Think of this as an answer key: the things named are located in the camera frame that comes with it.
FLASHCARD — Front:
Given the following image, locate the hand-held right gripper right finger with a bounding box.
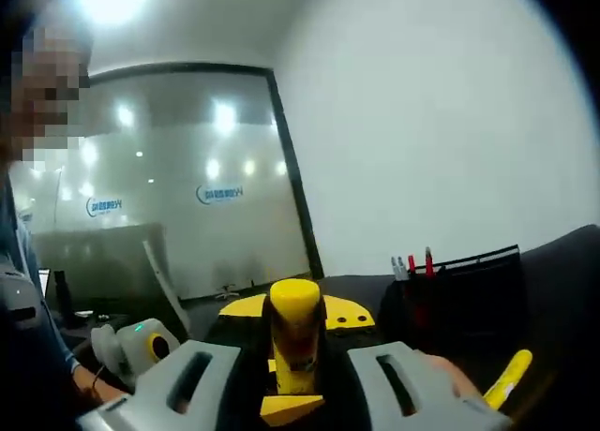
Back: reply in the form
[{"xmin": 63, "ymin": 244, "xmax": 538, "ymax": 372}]
[{"xmin": 318, "ymin": 295, "xmax": 513, "ymax": 431}]

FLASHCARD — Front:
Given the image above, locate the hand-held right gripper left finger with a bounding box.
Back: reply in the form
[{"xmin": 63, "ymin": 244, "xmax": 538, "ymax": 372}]
[{"xmin": 76, "ymin": 294, "xmax": 273, "ymax": 431}]

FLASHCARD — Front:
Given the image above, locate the office chair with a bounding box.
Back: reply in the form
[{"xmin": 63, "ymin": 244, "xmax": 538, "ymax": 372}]
[{"xmin": 213, "ymin": 260, "xmax": 241, "ymax": 302}]

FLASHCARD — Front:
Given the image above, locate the grey board with white stand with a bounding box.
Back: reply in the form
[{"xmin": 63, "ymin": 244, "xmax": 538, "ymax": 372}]
[{"xmin": 32, "ymin": 222, "xmax": 191, "ymax": 338}]

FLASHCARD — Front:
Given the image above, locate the white chest device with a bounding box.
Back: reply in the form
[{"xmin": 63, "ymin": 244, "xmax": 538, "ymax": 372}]
[{"xmin": 0, "ymin": 270, "xmax": 39, "ymax": 332}]

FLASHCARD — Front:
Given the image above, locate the yellow glue stick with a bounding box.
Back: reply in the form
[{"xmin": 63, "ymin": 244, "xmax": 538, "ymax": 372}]
[
  {"xmin": 267, "ymin": 279, "xmax": 324, "ymax": 397},
  {"xmin": 482, "ymin": 349, "xmax": 534, "ymax": 411}
]

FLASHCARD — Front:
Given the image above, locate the black partition frame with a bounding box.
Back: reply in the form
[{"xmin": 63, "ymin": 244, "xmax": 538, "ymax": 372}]
[{"xmin": 86, "ymin": 61, "xmax": 325, "ymax": 281}]

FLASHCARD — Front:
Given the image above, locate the black mesh holder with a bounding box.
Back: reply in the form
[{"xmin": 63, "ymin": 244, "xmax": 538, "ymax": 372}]
[{"xmin": 377, "ymin": 244, "xmax": 524, "ymax": 338}]

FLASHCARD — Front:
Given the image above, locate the person's right hand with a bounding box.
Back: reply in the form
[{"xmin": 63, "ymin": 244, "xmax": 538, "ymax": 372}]
[{"xmin": 421, "ymin": 353, "xmax": 487, "ymax": 407}]

